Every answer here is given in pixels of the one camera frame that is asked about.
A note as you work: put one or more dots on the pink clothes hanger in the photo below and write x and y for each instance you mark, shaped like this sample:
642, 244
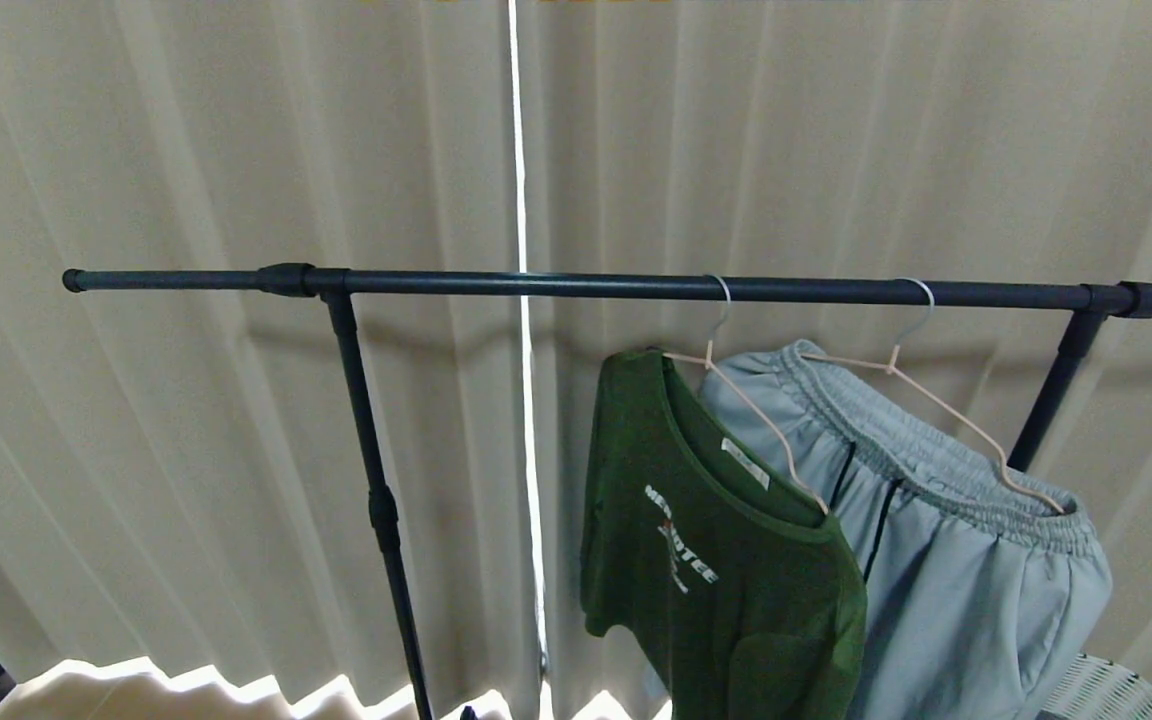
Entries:
725, 292
930, 297

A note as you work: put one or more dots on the green long-sleeved shirt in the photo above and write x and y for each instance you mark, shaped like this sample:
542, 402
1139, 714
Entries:
736, 620

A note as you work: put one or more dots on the pale blue denim garment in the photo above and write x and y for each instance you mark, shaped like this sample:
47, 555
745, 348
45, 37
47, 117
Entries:
976, 600

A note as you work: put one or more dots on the black clothes rack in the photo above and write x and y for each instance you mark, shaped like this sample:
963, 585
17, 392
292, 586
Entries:
536, 285

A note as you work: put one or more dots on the white laundry basket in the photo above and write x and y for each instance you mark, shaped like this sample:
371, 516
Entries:
1106, 692

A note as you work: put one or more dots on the beige curtain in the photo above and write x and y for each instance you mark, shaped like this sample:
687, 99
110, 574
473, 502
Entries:
186, 150

